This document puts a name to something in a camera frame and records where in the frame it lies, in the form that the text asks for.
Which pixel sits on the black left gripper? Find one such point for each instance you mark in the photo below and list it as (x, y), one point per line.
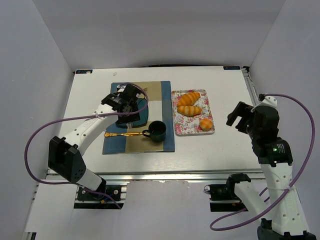
(128, 117)

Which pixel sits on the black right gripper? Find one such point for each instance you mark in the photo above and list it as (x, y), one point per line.
(240, 116)

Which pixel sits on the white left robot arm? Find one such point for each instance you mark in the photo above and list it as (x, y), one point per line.
(65, 155)

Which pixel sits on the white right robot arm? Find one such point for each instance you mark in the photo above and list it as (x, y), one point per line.
(285, 220)

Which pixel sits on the gold knife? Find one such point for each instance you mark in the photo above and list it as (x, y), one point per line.
(130, 134)

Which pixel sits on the teal square plate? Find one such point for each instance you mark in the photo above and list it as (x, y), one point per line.
(143, 116)

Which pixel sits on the dark green mug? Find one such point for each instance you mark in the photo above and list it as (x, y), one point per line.
(156, 131)

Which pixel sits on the round orange bun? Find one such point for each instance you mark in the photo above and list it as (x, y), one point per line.
(206, 124)

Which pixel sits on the blue and beige placemat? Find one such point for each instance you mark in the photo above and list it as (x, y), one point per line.
(159, 109)

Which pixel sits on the blue table corner label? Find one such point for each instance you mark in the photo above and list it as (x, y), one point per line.
(232, 68)

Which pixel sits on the floral rectangular tray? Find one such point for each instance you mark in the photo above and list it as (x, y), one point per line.
(190, 125)

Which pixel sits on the large orange striped croissant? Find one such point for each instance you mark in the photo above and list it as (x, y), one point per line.
(190, 98)

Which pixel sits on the small orange striped croissant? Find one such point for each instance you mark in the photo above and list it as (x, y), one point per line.
(189, 111)

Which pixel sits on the white front cover board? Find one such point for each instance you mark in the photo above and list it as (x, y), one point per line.
(152, 209)

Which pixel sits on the aluminium table edge rail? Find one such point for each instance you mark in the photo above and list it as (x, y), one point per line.
(206, 175)

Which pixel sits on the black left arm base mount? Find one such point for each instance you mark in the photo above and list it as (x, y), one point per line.
(113, 198)

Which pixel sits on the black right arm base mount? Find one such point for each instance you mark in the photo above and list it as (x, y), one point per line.
(221, 200)

